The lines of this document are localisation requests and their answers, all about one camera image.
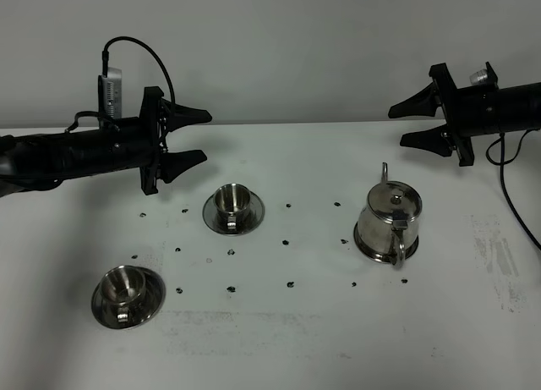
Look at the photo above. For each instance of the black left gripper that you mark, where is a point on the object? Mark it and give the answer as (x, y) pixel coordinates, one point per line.
(159, 117)

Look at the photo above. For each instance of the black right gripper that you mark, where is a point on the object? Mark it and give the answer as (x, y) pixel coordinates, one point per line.
(442, 140)

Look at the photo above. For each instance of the stainless steel teapot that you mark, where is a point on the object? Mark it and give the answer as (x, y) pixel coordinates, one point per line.
(391, 202)

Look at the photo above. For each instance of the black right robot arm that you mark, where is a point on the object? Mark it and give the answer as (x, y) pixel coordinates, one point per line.
(483, 108)

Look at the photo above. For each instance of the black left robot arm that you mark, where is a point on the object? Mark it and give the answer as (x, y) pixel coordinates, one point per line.
(42, 162)

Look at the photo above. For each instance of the teapot steel saucer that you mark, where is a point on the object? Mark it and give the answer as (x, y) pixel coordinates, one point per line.
(385, 244)

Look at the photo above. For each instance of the far steel teacup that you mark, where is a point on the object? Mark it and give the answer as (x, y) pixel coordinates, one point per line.
(232, 203)

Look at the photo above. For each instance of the steel teacup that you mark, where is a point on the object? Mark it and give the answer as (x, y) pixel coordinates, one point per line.
(232, 203)
(122, 288)

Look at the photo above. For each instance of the far steel saucer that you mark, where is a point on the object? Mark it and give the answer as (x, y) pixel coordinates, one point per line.
(218, 224)

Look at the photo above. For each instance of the near steel saucer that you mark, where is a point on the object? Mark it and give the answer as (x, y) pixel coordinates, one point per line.
(141, 313)

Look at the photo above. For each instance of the near steel teacup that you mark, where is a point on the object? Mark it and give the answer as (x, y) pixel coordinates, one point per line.
(122, 288)

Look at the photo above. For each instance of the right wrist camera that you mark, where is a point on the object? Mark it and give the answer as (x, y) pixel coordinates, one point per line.
(486, 76)

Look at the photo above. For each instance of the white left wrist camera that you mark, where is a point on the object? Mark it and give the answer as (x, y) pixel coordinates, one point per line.
(110, 93)

